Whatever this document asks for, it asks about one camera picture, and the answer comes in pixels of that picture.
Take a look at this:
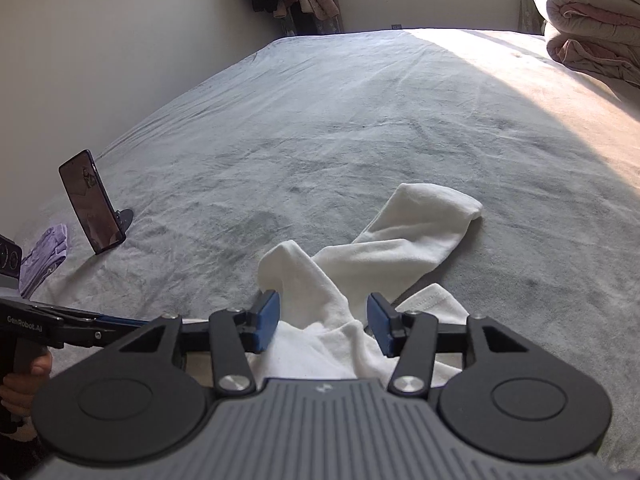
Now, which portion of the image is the white Winnie the Pooh sweatshirt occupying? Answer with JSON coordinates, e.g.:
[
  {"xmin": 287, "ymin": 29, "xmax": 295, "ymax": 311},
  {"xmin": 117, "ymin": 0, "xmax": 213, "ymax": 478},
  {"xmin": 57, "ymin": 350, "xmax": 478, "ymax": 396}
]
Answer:
[{"xmin": 250, "ymin": 183, "xmax": 483, "ymax": 382}]

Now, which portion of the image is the person's left hand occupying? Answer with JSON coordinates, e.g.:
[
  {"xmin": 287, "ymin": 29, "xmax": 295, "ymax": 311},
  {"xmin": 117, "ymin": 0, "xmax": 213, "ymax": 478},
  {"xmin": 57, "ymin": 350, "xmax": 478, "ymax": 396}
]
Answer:
[{"xmin": 0, "ymin": 350, "xmax": 53, "ymax": 417}]

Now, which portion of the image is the folded purple garment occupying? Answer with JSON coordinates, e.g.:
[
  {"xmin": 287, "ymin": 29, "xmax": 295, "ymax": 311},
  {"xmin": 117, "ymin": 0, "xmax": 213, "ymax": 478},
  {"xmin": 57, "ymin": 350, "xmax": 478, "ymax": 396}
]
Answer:
[{"xmin": 20, "ymin": 223, "xmax": 68, "ymax": 299}]

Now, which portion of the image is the black phone stand base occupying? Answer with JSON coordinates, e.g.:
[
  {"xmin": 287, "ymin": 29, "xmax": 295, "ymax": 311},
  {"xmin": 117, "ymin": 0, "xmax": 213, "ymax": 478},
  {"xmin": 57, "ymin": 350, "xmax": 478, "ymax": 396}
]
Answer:
[{"xmin": 115, "ymin": 208, "xmax": 134, "ymax": 233}]

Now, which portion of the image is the black smartphone on stand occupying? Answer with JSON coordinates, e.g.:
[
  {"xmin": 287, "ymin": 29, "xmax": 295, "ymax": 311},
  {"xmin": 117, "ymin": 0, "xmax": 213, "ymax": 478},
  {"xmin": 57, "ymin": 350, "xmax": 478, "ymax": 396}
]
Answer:
[{"xmin": 58, "ymin": 150, "xmax": 126, "ymax": 254}]

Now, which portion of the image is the grey bed sheet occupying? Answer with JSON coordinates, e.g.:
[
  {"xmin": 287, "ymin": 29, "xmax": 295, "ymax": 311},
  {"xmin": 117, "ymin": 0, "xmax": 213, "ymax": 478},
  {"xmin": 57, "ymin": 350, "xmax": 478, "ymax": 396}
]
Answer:
[{"xmin": 17, "ymin": 29, "xmax": 639, "ymax": 468}]

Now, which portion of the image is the folded beige pink comforter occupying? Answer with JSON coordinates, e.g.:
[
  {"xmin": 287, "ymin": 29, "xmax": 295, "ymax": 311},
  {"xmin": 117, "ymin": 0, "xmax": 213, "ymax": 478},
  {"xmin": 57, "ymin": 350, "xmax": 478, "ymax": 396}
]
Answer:
[{"xmin": 533, "ymin": 0, "xmax": 639, "ymax": 87}]

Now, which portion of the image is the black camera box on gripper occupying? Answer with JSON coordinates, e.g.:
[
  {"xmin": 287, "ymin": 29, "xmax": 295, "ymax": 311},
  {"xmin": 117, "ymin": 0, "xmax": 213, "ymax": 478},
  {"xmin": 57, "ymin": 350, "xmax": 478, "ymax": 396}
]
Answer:
[{"xmin": 0, "ymin": 235, "xmax": 23, "ymax": 278}]

